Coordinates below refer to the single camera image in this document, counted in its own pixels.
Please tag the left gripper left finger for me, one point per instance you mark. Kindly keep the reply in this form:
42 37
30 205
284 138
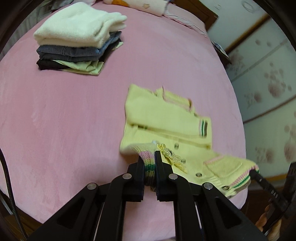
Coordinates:
135 185

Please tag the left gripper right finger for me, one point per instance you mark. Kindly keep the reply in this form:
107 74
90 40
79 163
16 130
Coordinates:
164 185

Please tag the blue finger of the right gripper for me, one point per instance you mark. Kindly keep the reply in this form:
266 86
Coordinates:
265 185

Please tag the yellow striped knit cardigan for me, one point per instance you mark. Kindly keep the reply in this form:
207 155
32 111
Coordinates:
165 122

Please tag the light green folded garment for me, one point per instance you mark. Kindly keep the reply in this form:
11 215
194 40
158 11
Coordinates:
89 67

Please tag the dark wooden nightstand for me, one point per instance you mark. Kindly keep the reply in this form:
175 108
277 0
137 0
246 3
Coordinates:
224 58

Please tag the floral wardrobe sliding doors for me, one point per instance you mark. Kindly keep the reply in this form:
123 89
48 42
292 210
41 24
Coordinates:
262 73

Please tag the grey folded jeans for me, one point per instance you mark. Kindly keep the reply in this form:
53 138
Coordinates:
74 54

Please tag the black folded garment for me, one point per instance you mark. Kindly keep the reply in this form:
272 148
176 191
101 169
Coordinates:
50 65

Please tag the pink pillow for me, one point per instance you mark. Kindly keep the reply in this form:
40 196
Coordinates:
185 18

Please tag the white folded fleece garment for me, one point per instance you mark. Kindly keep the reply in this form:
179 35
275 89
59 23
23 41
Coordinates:
79 25

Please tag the pink cartoon folded quilt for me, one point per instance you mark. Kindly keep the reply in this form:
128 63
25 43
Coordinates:
155 7

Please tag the dark wooden headboard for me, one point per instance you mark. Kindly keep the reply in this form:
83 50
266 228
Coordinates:
207 16

